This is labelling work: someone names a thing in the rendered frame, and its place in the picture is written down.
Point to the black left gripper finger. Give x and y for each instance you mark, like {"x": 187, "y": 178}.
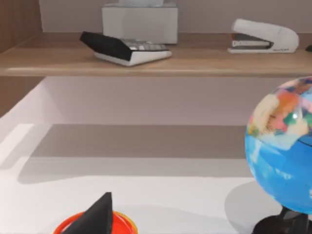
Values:
{"x": 98, "y": 217}

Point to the wooden shelf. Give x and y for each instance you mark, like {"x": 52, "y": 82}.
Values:
{"x": 73, "y": 62}

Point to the black and white calculator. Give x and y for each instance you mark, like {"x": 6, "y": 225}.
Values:
{"x": 126, "y": 50}

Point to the blue globe on black stand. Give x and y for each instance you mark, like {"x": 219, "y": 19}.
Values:
{"x": 282, "y": 151}

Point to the white tissue box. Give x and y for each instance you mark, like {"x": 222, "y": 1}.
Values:
{"x": 143, "y": 23}

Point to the white stapler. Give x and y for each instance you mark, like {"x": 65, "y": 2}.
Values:
{"x": 265, "y": 37}

